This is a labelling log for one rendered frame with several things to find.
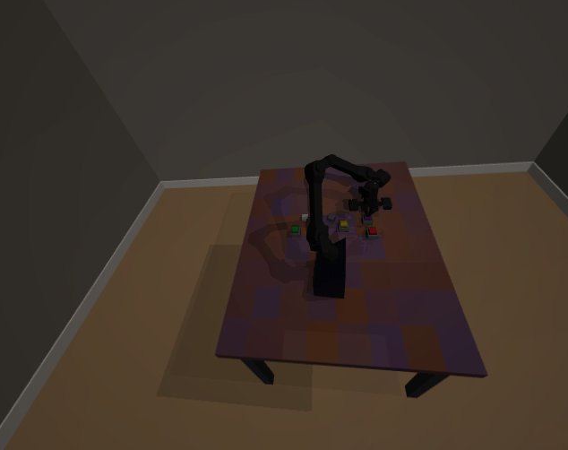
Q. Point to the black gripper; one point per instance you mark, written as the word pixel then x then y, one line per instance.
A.
pixel 370 202

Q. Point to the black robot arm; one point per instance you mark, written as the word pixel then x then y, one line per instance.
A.
pixel 317 233

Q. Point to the red button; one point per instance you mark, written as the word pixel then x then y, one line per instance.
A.
pixel 372 233

